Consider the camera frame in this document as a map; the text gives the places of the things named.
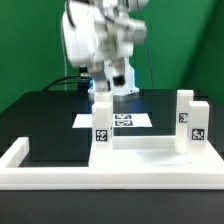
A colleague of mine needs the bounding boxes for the AprilTag marker sheet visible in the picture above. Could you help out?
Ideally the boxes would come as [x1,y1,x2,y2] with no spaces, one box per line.
[72,113,152,128]

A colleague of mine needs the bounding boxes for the white cable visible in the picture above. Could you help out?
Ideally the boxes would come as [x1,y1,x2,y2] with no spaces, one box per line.
[61,43,68,91]

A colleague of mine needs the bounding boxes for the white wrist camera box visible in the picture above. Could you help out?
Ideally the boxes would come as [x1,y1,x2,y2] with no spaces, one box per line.
[114,18,147,44]

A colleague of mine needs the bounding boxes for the black cables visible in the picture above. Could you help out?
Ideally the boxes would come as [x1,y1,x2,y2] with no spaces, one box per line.
[42,75,93,92]

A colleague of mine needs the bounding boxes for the white desk tabletop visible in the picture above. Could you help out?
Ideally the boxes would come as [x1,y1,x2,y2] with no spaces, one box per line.
[89,136,224,172]

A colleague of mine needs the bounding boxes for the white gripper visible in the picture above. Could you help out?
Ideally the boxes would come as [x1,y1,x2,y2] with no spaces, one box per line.
[62,3,125,92]

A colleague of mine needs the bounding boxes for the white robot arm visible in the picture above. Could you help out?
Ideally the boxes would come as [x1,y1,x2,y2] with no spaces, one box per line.
[62,0,149,98]

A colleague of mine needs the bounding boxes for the white U-shaped fence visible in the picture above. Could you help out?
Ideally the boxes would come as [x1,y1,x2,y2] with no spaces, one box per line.
[0,137,224,190]

